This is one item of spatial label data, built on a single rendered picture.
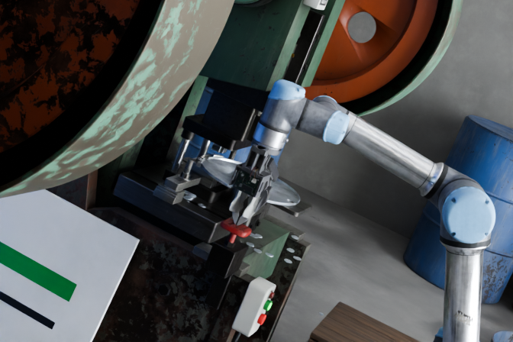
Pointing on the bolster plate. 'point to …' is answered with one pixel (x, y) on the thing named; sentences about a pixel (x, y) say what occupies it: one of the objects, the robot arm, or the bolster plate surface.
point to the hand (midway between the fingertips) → (239, 219)
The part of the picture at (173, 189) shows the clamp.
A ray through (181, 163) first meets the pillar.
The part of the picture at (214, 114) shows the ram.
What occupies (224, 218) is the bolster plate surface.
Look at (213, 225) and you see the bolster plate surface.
